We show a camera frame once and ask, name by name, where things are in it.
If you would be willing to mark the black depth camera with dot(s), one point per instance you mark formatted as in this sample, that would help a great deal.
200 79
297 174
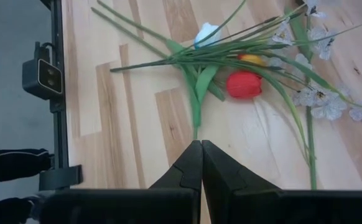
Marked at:
42 74

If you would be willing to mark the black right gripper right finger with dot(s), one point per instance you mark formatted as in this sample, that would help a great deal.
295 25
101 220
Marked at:
246 202

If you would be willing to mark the black stand leg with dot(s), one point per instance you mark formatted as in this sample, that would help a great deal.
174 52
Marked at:
3 213
13 165

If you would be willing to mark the red artificial tulip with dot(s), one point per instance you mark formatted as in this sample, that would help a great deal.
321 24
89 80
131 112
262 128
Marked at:
330 109

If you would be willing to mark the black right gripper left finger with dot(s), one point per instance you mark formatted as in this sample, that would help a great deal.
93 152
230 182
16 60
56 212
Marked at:
168 205

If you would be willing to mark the white blossom spray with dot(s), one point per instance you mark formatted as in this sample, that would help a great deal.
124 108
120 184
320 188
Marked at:
324 43

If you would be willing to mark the bunch of mixed flowers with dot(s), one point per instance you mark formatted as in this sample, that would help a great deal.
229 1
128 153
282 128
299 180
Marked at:
243 84

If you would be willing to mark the black artificial tulip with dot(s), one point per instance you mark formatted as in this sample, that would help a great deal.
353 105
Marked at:
311 140

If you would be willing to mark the black rail bracket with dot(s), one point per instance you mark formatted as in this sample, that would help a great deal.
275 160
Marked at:
63 177

